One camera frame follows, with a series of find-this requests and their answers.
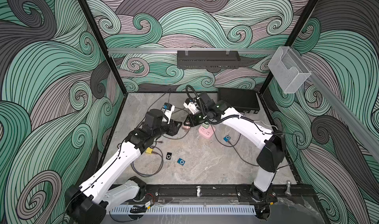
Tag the black hard case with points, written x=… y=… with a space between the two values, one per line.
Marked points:
x=242 y=100

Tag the clear acrylic wall holder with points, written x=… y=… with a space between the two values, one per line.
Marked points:
x=289 y=69

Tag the pink power strip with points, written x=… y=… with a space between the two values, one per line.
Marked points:
x=206 y=133

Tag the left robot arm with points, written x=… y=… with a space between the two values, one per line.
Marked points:
x=89 y=202

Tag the aluminium rail back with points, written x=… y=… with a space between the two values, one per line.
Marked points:
x=174 y=50

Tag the pink charger adapter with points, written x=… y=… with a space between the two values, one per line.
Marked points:
x=186 y=128

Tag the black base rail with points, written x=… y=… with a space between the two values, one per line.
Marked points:
x=224 y=190

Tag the green charger adapter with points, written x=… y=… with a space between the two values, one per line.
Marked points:
x=206 y=125

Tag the aluminium rail right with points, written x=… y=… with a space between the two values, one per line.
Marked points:
x=351 y=91

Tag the blue mp3 player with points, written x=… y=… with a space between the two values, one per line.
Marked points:
x=181 y=162
x=227 y=138

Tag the aluminium rail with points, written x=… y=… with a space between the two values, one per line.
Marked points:
x=174 y=50
x=351 y=91

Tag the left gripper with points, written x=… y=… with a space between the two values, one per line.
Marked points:
x=171 y=129

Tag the yellow charger adapter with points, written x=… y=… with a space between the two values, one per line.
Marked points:
x=149 y=150

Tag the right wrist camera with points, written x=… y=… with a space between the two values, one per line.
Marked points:
x=192 y=106

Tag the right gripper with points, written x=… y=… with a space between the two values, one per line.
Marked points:
x=188 y=118

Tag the black wall shelf tray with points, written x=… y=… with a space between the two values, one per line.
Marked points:
x=212 y=60

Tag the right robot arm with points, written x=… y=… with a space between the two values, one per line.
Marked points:
x=270 y=143

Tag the black mp3 player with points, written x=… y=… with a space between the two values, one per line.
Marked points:
x=168 y=156

